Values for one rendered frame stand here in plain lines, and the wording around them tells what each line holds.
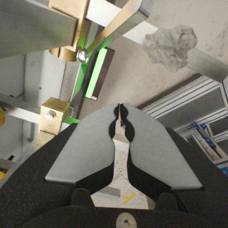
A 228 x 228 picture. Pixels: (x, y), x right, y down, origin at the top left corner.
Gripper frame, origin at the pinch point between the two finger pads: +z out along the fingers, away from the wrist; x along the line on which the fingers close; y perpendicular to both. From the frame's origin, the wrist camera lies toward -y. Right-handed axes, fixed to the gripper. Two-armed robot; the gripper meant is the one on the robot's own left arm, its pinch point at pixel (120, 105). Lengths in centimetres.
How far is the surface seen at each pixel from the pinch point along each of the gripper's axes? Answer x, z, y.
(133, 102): 17, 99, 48
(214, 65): 16.3, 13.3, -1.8
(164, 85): 42, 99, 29
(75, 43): -7.2, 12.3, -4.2
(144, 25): 3.4, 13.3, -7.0
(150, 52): 4.8, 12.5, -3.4
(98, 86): -6.1, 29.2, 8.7
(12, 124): -42, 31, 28
